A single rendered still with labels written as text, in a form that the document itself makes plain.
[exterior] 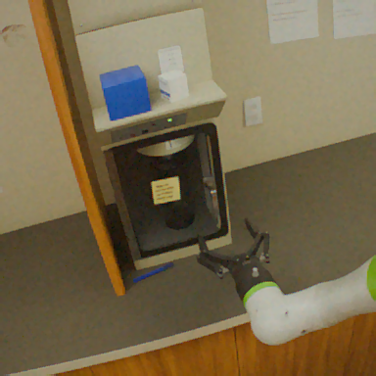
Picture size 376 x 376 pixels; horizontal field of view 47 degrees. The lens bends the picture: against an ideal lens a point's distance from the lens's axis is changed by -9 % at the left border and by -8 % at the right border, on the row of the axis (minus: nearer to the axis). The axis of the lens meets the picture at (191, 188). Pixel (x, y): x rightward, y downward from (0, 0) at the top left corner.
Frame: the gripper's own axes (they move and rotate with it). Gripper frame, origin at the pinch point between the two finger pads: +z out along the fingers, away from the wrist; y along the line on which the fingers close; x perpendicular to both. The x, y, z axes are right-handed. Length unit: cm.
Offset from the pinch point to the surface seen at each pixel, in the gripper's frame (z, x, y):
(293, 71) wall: 58, -15, -51
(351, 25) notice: 57, -31, -79
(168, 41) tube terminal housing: 15, -50, 3
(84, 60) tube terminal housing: 16, -51, 24
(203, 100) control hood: 4.4, -36.9, -0.2
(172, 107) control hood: 4.5, -37.0, 7.2
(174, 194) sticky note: 14.6, -5.9, 9.2
